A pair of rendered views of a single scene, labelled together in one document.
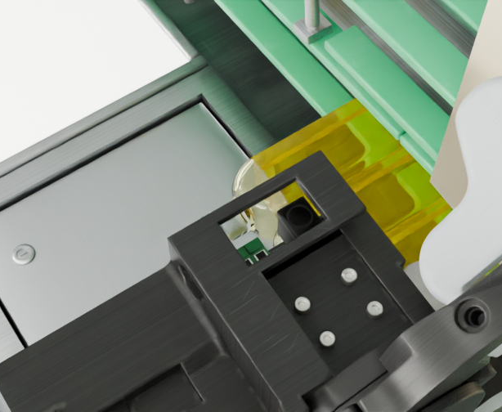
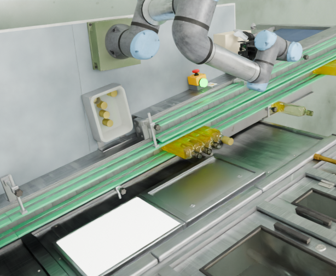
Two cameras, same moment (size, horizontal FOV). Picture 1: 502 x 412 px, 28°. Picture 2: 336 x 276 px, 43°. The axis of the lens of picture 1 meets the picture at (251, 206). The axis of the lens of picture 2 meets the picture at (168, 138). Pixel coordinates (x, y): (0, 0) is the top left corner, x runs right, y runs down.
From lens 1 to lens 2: 1.84 m
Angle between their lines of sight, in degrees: 74
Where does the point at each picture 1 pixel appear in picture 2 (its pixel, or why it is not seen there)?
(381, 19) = (168, 120)
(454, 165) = not seen: hidden behind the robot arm
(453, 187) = not seen: hidden behind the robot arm
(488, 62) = (226, 42)
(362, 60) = (166, 136)
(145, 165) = (167, 196)
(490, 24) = (226, 38)
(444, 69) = (178, 115)
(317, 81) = (157, 160)
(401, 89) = (172, 133)
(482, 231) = (243, 36)
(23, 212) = (180, 208)
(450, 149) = not seen: hidden behind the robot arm
